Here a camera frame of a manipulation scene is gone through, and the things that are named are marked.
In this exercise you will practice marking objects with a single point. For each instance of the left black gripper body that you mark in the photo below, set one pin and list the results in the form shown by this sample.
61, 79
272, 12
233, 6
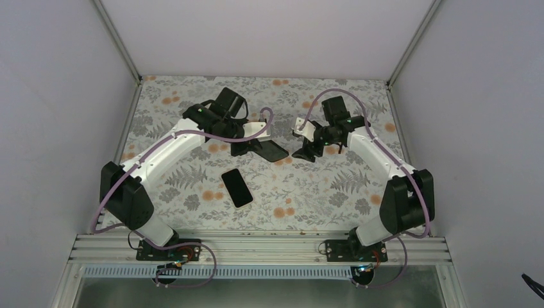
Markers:
235, 150

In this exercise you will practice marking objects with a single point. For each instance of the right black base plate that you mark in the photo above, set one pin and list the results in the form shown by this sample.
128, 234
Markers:
343, 250

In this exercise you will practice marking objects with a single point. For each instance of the aluminium mounting rail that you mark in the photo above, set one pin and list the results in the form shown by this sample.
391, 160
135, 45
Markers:
257, 248

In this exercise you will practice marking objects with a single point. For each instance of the black object at edge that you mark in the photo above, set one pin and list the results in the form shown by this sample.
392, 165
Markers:
535, 286

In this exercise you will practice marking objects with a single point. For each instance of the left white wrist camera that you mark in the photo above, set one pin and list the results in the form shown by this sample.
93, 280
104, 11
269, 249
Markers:
257, 130

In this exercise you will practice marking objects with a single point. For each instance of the white slotted cable duct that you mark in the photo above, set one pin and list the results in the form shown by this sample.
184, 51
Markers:
221, 272

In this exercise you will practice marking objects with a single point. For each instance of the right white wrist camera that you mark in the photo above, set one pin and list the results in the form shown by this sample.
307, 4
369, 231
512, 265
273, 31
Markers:
306, 130

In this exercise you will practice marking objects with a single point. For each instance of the floral patterned table mat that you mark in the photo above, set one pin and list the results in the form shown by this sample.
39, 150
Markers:
336, 192

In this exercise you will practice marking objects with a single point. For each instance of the phone with beige case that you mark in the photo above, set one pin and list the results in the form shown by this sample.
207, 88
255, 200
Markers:
237, 188

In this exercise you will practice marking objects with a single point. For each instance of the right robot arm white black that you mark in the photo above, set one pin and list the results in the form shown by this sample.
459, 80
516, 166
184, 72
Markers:
408, 200

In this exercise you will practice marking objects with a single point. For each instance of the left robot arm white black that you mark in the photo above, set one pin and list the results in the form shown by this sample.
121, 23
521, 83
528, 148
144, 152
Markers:
124, 187

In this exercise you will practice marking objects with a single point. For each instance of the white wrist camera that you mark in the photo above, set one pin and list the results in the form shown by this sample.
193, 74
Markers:
257, 130
306, 130

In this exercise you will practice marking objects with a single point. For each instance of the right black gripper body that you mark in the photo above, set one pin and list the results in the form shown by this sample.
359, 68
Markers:
329, 137

